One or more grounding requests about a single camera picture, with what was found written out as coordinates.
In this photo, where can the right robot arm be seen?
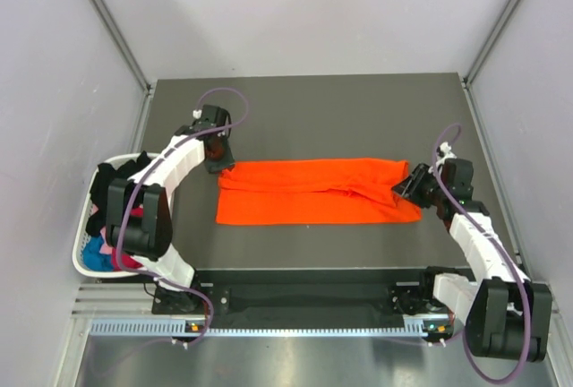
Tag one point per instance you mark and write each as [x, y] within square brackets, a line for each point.
[505, 314]

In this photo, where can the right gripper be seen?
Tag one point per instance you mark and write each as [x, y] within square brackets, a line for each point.
[409, 187]

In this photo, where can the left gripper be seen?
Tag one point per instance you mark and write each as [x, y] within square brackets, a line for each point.
[226, 162]

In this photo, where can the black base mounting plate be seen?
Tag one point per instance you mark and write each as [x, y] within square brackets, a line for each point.
[385, 290]

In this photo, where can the orange t-shirt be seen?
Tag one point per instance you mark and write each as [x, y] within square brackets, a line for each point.
[314, 192]

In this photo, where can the black garment in basket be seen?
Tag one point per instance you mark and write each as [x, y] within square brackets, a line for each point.
[105, 175]

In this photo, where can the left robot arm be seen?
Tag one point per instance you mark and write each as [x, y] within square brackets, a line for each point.
[139, 220]

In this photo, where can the blue garment in basket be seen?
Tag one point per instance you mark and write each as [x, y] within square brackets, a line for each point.
[93, 259]

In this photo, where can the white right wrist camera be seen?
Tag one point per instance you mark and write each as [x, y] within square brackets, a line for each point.
[444, 152]

